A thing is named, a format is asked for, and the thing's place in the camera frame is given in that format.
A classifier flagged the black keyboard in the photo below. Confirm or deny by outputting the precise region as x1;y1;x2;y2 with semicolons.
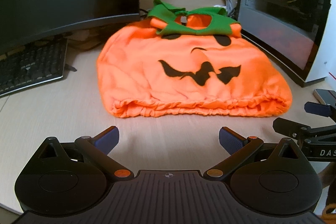
1;37;68;97

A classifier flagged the orange pumpkin costume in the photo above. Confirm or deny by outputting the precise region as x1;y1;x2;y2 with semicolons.
96;0;292;118

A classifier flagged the smartphone on table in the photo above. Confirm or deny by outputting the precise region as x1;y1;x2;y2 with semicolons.
313;89;336;107

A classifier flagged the computer tower with glass panel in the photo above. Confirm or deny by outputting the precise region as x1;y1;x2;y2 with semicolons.
236;0;335;87

